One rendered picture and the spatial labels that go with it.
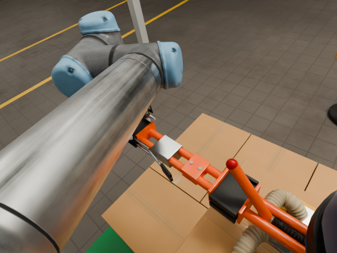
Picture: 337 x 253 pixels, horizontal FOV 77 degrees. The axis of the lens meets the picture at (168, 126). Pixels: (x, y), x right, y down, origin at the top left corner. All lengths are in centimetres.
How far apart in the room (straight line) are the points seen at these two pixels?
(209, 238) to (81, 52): 52
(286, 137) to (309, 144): 19
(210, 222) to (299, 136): 182
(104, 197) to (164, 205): 91
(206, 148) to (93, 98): 126
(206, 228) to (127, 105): 48
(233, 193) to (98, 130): 39
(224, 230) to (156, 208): 68
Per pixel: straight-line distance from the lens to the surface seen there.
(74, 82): 39
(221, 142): 146
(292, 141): 229
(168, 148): 60
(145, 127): 66
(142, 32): 343
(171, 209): 124
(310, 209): 69
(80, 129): 18
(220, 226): 64
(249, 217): 51
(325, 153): 230
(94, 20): 47
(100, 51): 39
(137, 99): 24
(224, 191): 52
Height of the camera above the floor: 168
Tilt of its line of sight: 45 degrees down
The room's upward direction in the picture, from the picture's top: 13 degrees counter-clockwise
